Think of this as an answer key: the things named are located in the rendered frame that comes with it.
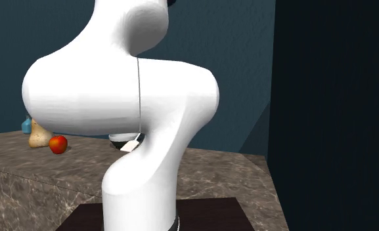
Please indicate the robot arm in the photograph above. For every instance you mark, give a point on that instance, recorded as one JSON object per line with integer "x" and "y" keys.
{"x": 112, "y": 96}

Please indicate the white spatula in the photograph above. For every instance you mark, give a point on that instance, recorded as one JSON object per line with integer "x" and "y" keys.
{"x": 130, "y": 146}

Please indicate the black bowl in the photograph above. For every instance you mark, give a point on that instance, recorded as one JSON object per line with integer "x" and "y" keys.
{"x": 120, "y": 139}

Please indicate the dark robot stand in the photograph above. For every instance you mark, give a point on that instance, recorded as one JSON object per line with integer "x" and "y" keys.
{"x": 214, "y": 214}

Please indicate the red apple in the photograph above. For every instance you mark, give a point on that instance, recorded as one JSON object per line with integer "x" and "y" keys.
{"x": 58, "y": 144}

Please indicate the beige butternut squash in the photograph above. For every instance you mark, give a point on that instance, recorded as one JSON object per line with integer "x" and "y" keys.
{"x": 38, "y": 137}

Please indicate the blue bottle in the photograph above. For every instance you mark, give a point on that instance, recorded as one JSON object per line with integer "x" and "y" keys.
{"x": 26, "y": 126}

